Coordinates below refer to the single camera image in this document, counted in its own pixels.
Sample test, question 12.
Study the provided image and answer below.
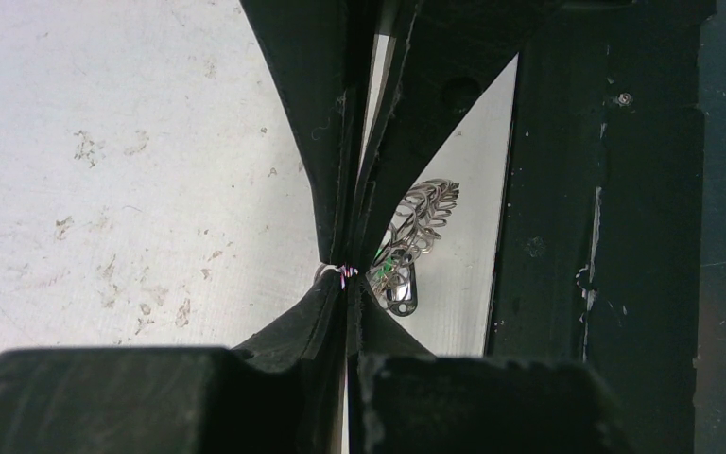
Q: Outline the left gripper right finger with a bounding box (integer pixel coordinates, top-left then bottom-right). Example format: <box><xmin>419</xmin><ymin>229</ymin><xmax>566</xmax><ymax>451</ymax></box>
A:
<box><xmin>347</xmin><ymin>279</ymin><xmax>632</xmax><ymax>453</ymax></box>

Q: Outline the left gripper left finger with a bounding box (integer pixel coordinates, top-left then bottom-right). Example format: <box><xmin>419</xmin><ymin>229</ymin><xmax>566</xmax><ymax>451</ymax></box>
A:
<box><xmin>0</xmin><ymin>271</ymin><xmax>345</xmax><ymax>453</ymax></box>

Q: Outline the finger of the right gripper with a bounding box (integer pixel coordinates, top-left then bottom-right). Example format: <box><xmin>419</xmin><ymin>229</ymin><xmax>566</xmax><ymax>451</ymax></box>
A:
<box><xmin>242</xmin><ymin>0</ymin><xmax>379</xmax><ymax>264</ymax></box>
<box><xmin>350</xmin><ymin>0</ymin><xmax>562</xmax><ymax>267</ymax></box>

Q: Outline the metal disc with keyrings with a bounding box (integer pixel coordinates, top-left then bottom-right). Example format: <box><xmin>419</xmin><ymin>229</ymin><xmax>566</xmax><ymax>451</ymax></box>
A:
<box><xmin>377</xmin><ymin>179</ymin><xmax>459</xmax><ymax>262</ymax></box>

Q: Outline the key with green tag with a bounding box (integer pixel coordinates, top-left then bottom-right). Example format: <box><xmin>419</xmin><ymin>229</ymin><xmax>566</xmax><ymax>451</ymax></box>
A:
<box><xmin>368</xmin><ymin>246</ymin><xmax>399</xmax><ymax>282</ymax></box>

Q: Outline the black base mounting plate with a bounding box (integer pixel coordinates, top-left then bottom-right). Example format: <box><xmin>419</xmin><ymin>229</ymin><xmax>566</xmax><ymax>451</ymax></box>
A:
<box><xmin>485</xmin><ymin>0</ymin><xmax>718</xmax><ymax>454</ymax></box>

